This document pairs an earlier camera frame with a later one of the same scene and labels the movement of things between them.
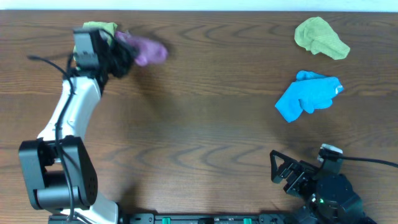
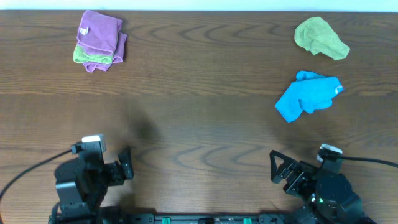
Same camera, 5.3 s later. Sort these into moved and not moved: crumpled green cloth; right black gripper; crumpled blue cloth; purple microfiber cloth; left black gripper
Moved: purple microfiber cloth; left black gripper
Not moved: right black gripper; crumpled green cloth; crumpled blue cloth
